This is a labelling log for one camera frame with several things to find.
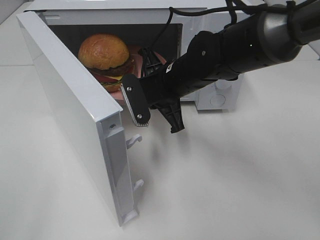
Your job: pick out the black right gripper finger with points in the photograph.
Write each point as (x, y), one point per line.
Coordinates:
(150, 62)
(171, 111)

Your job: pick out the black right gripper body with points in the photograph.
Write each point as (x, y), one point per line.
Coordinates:
(201, 65)

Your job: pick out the pink round plate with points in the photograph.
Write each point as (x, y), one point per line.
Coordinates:
(138, 60)

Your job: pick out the round white door button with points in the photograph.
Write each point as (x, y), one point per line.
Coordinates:
(217, 101)

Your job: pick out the toy hamburger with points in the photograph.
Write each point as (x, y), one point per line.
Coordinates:
(107, 58)

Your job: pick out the white microwave door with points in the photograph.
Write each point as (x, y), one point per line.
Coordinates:
(89, 116)

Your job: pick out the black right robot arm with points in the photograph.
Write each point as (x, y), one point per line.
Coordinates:
(259, 41)

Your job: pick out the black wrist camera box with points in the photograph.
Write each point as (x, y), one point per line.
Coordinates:
(135, 100)

